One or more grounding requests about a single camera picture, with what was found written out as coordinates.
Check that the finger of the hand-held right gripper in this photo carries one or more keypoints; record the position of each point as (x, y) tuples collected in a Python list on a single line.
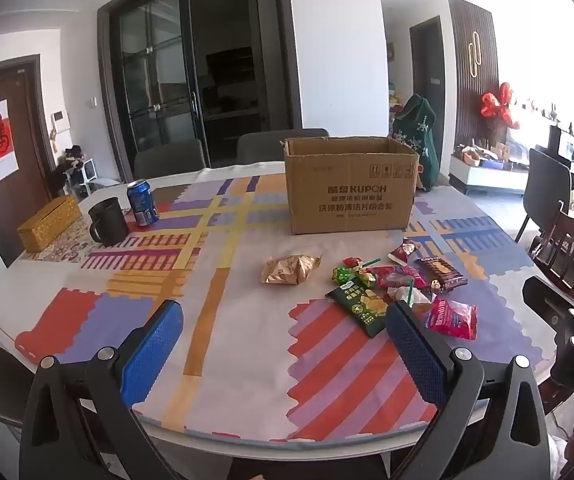
[(549, 297)]

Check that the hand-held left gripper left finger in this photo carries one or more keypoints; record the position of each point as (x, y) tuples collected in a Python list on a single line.
[(153, 347)]

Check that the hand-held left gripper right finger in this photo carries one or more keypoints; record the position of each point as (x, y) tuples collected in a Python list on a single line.
[(414, 355)]

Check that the pink snack packet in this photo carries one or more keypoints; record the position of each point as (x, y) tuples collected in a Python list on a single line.
[(452, 319)]

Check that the white snack packet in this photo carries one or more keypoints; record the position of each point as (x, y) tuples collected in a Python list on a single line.
[(414, 296)]

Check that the green snack packet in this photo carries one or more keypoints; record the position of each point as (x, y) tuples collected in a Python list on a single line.
[(364, 307)]

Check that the long red snack packet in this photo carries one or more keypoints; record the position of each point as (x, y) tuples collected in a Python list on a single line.
[(397, 276)]

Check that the dark brown snack packet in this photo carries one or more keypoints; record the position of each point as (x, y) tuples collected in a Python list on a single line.
[(442, 274)]

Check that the yellow-green candy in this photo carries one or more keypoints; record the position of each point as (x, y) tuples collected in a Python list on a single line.
[(365, 278)]

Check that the small red snack packet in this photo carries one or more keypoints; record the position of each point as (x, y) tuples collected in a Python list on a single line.
[(403, 251)]

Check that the green candy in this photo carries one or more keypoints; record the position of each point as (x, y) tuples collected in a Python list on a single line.
[(341, 274)]

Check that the red candy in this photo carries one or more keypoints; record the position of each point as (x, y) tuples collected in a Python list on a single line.
[(351, 262)]

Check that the gold snack packet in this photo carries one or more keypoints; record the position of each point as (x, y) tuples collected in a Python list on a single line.
[(289, 270)]

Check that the brown cardboard box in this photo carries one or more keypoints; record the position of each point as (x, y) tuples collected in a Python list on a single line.
[(349, 195)]

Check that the colourful patterned tablecloth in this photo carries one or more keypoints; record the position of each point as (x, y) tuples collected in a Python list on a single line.
[(247, 310)]

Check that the dark side chair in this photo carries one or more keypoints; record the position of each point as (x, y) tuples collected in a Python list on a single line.
[(549, 180)]

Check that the patterned placemat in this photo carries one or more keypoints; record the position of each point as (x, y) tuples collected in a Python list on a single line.
[(74, 252)]

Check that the black mug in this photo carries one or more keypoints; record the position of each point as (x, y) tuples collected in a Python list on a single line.
[(109, 222)]

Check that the white low cabinet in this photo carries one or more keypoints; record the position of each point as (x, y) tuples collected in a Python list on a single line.
[(487, 177)]

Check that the blue drink can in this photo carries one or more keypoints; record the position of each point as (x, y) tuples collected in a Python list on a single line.
[(142, 202)]

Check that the yellow woven tissue box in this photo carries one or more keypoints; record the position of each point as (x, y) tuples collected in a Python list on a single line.
[(49, 222)]

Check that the grey dining chair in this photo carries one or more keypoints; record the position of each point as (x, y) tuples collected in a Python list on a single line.
[(267, 146), (169, 157)]

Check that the small white shelf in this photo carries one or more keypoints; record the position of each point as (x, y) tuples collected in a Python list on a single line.
[(79, 170)]

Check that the red foil balloon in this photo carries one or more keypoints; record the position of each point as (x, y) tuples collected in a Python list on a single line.
[(499, 105)]

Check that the green knitted snowflake bag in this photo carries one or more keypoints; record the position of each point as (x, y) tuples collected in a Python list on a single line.
[(419, 135)]

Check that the shelf with colourful clutter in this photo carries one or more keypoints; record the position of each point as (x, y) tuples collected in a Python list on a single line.
[(396, 110)]

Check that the white intercom panel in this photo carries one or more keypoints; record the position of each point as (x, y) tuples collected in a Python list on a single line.
[(59, 121)]

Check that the brown entrance door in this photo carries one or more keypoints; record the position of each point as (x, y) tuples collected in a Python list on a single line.
[(22, 125)]

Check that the dark interior door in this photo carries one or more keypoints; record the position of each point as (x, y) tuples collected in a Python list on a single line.
[(428, 60)]

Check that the black glass sliding door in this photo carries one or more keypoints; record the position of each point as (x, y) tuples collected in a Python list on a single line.
[(167, 75)]

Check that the gold wall ornament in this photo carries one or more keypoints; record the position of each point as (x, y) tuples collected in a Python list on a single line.
[(475, 55)]

